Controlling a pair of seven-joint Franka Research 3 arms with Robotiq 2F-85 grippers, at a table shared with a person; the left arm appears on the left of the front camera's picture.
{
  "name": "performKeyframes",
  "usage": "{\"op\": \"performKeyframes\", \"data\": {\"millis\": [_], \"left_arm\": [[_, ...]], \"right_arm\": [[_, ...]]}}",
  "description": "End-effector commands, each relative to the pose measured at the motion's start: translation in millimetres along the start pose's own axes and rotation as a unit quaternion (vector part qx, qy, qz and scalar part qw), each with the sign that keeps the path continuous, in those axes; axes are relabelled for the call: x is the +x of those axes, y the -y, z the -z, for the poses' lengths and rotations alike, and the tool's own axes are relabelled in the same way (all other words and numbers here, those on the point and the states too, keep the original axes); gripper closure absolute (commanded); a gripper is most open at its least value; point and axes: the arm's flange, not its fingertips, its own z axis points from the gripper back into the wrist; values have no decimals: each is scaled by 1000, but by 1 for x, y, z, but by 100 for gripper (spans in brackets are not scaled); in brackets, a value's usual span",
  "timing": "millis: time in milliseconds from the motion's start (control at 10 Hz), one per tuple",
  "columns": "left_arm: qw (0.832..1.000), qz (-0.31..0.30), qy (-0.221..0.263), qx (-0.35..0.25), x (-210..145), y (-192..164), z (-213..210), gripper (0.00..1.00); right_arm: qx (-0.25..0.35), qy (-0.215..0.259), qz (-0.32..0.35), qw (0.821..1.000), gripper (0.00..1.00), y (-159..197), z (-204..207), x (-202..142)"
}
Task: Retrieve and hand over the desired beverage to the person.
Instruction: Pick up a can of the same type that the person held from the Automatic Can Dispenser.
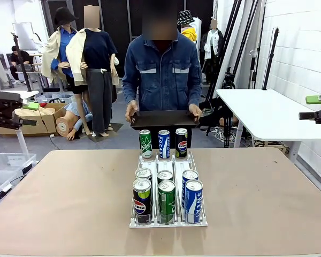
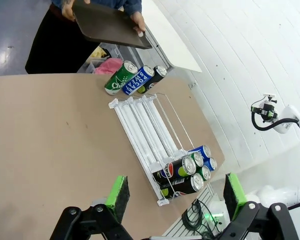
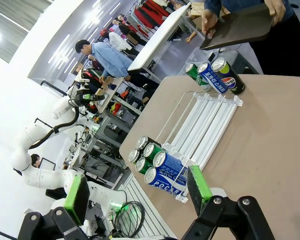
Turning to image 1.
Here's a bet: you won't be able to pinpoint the thin black floor cable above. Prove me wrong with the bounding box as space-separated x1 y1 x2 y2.
36 105 61 150

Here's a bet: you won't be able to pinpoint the clear plastic storage bin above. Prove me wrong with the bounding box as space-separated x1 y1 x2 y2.
0 170 20 210
0 153 37 177

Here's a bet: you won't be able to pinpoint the black mannequin base plate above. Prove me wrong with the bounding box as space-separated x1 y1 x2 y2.
87 123 124 143

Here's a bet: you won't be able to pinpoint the mannequin bucket hat yellow hoodie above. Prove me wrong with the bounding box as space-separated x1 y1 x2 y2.
176 10 203 54

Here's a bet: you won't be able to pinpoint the black Pepsi can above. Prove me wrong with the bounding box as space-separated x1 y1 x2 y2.
175 128 188 158
132 178 152 225
135 168 153 185

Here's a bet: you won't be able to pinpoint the person's right forearm denim sleeve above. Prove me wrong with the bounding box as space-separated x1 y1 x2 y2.
122 77 140 105

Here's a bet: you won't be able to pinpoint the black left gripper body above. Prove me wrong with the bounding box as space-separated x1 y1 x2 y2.
0 89 24 129

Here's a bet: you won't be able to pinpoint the green Chilsung cider can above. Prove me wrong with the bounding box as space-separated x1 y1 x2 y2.
157 170 174 185
157 180 176 224
139 130 152 158

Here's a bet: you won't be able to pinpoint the black camera tripod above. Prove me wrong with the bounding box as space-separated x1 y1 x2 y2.
220 66 236 89

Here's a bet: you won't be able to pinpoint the white board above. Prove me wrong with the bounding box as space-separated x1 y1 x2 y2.
12 22 39 51

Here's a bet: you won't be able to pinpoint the blue Pocari Sweat can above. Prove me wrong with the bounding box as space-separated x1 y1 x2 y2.
158 130 171 160
185 179 204 224
181 169 199 209

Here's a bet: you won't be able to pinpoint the person's left hand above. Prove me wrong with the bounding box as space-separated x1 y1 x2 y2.
188 103 203 120

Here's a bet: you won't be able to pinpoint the small white desk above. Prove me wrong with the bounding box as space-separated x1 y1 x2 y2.
0 90 40 162

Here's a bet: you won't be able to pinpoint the leaning black stand poles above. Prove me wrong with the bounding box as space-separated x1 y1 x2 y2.
204 0 267 104

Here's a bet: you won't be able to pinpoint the person's left forearm denim sleeve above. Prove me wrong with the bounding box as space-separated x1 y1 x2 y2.
186 77 203 107

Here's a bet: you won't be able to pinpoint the black pole on table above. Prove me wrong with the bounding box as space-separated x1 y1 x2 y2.
261 26 280 90

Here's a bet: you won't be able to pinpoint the brown cardboard box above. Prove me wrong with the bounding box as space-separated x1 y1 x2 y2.
0 103 68 136

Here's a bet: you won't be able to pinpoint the seated person black shirt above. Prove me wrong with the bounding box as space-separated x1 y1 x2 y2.
10 46 35 85

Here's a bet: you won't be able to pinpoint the white coiled floor cable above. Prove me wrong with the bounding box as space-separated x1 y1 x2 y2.
213 127 239 146

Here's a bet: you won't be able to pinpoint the black light stand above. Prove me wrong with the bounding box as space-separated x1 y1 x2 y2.
10 32 33 92

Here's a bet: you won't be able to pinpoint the mannequin white jacket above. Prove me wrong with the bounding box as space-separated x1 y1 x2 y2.
200 19 225 84

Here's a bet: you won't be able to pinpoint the person in denim jacket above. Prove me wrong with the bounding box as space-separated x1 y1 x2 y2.
122 0 203 149

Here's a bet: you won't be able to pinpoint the white can dispenser rack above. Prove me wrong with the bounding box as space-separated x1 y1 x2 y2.
129 149 208 228

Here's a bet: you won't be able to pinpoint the large white table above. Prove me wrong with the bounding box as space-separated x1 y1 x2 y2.
216 88 321 164

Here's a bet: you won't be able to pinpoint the lying mannequin blue clothes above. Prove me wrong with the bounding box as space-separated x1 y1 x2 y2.
56 101 94 141

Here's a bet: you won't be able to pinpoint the black serving tray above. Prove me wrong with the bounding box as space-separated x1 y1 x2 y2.
129 110 200 131

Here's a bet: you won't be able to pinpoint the person's right hand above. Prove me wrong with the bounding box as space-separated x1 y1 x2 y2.
125 100 139 124

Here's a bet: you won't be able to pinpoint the mannequin black hat blue shirt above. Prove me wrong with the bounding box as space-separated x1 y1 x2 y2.
41 6 82 94

